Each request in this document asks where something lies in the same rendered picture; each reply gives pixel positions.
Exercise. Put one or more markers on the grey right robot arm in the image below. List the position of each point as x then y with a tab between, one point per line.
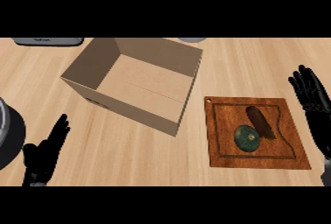
326	175

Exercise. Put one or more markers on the grey round object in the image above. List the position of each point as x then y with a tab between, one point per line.
191	39

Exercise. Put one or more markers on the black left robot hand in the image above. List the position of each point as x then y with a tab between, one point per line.
42	157

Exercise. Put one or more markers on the dark grey flat appliance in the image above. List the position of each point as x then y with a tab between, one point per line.
48	41

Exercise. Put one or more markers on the dark brown long vegetable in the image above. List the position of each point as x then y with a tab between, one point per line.
261	121

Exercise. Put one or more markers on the brown wooden cutting board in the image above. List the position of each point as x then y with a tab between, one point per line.
255	137

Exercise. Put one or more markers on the dark green round squash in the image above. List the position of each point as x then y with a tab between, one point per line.
247	138

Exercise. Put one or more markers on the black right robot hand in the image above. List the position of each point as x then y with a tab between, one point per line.
314	96

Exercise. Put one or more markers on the open cardboard box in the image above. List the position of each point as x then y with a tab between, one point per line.
138	84

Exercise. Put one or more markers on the dark grey round pot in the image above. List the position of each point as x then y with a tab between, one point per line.
8	137

